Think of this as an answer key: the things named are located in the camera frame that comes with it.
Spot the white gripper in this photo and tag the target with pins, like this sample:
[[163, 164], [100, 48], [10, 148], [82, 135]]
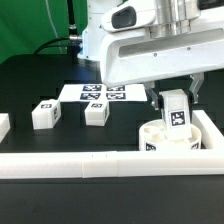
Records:
[[133, 57]]

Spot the white round stool seat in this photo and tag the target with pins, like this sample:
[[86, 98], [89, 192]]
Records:
[[152, 138]]

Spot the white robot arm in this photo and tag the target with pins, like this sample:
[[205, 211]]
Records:
[[162, 18]]

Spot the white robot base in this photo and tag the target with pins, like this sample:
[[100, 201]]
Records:
[[93, 33]]

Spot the white marker sheet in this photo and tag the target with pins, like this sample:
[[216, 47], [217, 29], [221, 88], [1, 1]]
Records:
[[90, 92]]

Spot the white right fence rail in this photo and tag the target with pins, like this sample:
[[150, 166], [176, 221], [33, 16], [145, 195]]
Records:
[[212, 138]]

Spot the white fence rail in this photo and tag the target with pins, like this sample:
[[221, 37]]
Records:
[[110, 164], [4, 125], [212, 138]]

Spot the white front fence rail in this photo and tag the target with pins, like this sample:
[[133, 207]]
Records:
[[110, 164]]

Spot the white left fence rail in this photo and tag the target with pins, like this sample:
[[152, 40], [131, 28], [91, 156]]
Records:
[[4, 125]]

